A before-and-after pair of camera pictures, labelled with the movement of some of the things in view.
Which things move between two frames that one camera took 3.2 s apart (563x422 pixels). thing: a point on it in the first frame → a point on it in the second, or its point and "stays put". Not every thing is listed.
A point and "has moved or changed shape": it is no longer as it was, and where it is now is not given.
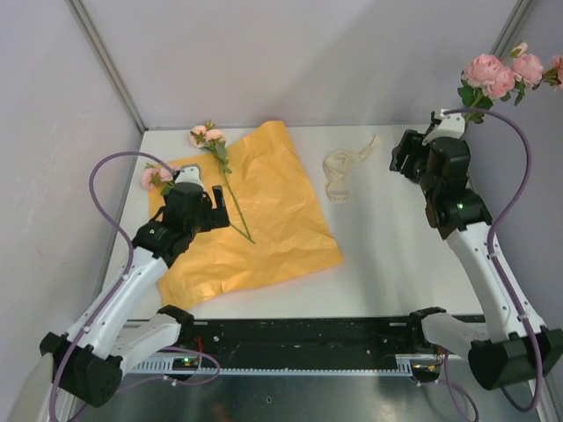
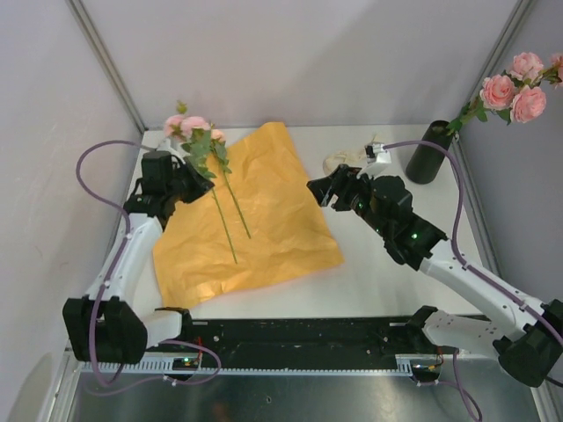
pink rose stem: [207, 135] stays put
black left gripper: [215, 217] → [201, 185]
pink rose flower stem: [486, 77] has moved or changed shape
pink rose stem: [155, 177] has moved or changed shape
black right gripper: [410, 144] → [339, 184]
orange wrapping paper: [280, 228] stays put
